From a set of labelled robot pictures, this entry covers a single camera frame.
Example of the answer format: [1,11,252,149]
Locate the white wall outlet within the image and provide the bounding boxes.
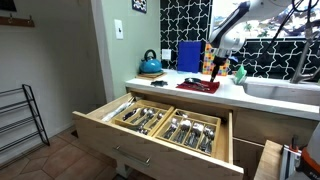
[161,48,172,61]

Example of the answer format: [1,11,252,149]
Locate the blue cutting board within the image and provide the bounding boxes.
[176,40,202,74]

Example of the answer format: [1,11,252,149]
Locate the orange black clamp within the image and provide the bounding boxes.
[296,148,320,180]
[289,134,300,151]

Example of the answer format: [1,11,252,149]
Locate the teal kettle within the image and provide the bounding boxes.
[139,49,163,75]

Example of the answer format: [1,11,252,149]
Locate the black metal shoe rack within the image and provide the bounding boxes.
[0,83,51,155]

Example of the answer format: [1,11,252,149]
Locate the steel drawer handle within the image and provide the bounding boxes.
[112,145,152,167]

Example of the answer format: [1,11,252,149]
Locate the aluminium base frame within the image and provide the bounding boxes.
[279,144,303,180]

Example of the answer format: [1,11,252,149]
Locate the steel sink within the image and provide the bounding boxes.
[243,81,320,106]

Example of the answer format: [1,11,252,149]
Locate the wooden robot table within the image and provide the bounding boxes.
[254,139,284,180]

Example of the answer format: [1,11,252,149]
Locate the red cloth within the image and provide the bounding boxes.
[175,79,221,95]

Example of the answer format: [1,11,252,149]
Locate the dark wall frame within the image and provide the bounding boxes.
[0,0,18,12]

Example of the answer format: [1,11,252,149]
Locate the wooden trivet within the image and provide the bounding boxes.
[135,71,168,81]

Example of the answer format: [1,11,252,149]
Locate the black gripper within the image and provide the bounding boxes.
[209,49,229,83]

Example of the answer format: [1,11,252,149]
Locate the wooden drawer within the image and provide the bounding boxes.
[72,92,244,180]

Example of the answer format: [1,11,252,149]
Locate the wooden coat hook rail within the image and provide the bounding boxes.
[0,13,36,28]

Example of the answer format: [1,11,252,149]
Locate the wooden base cabinet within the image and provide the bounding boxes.
[126,87,318,180]

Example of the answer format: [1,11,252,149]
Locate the wooden fork organizer tray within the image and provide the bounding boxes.
[153,108,222,158]

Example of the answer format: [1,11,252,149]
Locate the steel table knife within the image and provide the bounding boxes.
[187,83,208,90]
[189,85,211,92]

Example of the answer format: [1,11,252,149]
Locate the framed patterned picture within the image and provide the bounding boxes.
[131,0,148,14]

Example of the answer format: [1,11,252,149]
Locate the green sponge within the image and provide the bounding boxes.
[233,64,248,85]

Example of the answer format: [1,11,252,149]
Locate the steel faucet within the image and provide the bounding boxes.
[289,26,320,84]

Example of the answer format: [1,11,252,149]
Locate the wooden spoon organizer tray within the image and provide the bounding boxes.
[111,99,175,137]

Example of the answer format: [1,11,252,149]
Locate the clear plastic packaging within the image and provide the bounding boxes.
[101,99,135,123]

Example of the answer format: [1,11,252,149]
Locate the black spoon rest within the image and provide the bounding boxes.
[184,77,202,85]

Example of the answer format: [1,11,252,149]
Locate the black flat trivet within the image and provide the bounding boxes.
[150,79,169,88]

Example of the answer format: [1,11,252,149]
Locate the white light switch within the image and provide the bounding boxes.
[113,18,124,40]

